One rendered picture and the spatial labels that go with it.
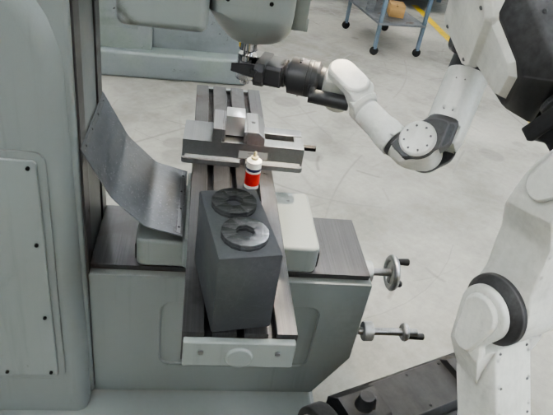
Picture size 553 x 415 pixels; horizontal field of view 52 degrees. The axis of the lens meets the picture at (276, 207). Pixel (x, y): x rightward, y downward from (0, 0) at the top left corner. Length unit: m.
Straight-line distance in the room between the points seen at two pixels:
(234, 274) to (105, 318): 0.73
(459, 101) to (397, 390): 0.74
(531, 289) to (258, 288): 0.50
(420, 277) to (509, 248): 1.76
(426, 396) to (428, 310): 1.18
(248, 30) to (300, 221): 0.60
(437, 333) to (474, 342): 1.43
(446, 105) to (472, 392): 0.61
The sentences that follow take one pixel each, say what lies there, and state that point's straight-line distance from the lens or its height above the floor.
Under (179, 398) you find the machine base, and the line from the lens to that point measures 1.92.
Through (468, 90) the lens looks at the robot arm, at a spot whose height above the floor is 1.33.
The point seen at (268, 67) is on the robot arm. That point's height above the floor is 1.26.
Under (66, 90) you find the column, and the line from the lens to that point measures 1.30.
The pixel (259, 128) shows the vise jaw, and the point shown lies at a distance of 1.62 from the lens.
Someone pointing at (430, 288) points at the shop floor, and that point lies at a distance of 2.84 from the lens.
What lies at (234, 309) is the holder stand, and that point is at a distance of 1.10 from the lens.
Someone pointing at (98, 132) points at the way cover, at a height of 1.03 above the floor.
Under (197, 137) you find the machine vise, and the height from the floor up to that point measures 0.97.
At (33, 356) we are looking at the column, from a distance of 1.75.
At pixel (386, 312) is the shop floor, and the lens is 2.63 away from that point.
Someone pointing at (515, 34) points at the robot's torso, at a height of 1.51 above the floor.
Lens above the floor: 1.74
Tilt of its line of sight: 34 degrees down
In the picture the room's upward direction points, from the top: 10 degrees clockwise
